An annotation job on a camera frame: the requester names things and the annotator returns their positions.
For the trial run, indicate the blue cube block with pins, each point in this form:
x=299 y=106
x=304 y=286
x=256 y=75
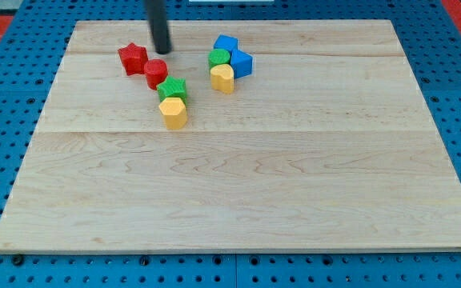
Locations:
x=226 y=42

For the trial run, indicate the green cylinder block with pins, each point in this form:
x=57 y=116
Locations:
x=218 y=57

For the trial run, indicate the light wooden board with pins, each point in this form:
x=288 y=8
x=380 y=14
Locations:
x=328 y=146

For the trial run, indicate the blue angular block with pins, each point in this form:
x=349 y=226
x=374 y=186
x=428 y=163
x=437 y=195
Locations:
x=241 y=63

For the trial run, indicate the green star block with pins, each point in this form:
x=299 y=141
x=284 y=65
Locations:
x=172 y=87

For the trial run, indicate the yellow hexagon block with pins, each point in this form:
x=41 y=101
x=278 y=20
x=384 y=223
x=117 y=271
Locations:
x=173 y=111

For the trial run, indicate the red star block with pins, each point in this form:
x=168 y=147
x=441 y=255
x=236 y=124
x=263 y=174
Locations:
x=133 y=58

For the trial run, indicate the yellow heart block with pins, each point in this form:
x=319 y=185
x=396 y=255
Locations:
x=222 y=78

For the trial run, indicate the red cylinder block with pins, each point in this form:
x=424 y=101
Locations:
x=155 y=71

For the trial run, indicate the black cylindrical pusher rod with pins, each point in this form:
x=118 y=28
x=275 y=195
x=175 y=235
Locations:
x=159 y=30

